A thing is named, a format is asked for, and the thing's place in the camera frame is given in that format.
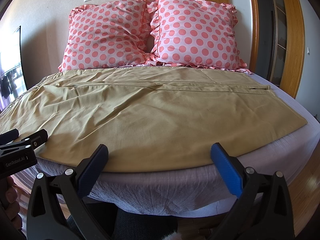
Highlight khaki tan pants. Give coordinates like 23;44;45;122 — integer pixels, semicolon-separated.
1;66;307;172

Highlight person's left hand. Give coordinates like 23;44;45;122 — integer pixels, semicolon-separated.
1;176;22;230

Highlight black flat television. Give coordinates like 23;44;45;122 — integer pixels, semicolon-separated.
0;26;27;112

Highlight lavender bed sheet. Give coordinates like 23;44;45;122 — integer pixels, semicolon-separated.
27;75;319;217

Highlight left pink polka-dot pillow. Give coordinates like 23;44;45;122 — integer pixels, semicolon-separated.
59;0;151;72

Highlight pink polka-dot pillow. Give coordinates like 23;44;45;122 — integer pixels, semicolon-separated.
59;0;151;72
146;0;250;74

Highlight right pink polka-dot pillow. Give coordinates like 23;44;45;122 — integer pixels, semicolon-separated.
146;0;250;74

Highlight wooden door frame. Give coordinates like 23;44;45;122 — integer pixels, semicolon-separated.
208;0;305;98

